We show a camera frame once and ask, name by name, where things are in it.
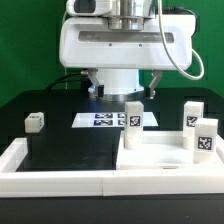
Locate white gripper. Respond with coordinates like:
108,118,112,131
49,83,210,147
59,15,195,99

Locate white square table top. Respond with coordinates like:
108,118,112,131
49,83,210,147
116,131,224,170

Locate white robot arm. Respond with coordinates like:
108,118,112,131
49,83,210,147
59,0,196,101

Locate white sheet with tags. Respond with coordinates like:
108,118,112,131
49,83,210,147
72,112,158,128

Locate white U-shaped obstacle fence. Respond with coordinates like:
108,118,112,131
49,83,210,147
0,138,224,198

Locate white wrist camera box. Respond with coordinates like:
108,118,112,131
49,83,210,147
66,0,112,16

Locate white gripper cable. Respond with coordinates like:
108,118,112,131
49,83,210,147
156,0,205,81

